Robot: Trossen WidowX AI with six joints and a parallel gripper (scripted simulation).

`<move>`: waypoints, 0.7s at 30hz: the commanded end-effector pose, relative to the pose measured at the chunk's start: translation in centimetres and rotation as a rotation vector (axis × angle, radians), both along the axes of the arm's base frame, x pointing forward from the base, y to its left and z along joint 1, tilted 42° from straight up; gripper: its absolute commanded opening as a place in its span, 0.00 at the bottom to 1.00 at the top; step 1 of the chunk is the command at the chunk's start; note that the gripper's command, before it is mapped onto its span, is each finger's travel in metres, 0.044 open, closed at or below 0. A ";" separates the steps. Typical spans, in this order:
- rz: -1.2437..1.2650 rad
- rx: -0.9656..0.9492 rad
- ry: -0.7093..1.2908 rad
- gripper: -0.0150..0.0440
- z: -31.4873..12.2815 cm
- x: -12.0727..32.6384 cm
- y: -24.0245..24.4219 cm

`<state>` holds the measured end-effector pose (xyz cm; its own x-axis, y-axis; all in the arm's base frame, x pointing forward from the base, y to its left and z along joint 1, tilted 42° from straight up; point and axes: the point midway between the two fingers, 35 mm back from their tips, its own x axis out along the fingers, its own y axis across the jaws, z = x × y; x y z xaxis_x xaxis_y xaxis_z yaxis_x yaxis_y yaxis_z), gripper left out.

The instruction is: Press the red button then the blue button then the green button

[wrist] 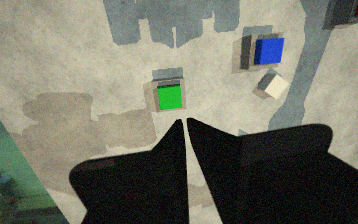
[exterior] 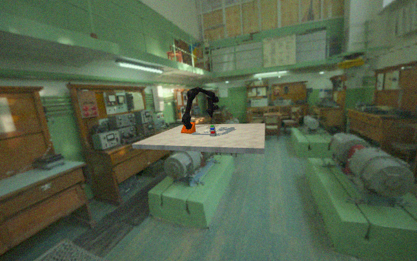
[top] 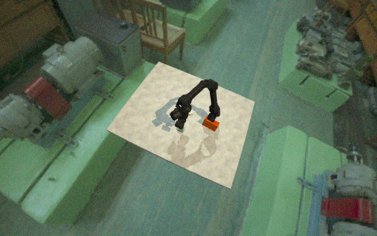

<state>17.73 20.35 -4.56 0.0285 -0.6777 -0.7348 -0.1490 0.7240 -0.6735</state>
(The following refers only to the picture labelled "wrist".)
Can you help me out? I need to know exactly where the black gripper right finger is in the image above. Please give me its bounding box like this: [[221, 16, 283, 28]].
[[186, 117, 334, 224]]

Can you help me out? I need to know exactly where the green button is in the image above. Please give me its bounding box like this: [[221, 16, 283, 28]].
[[151, 76, 187, 113]]

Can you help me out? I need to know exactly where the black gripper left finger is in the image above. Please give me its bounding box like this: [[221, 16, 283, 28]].
[[69, 119, 190, 224]]

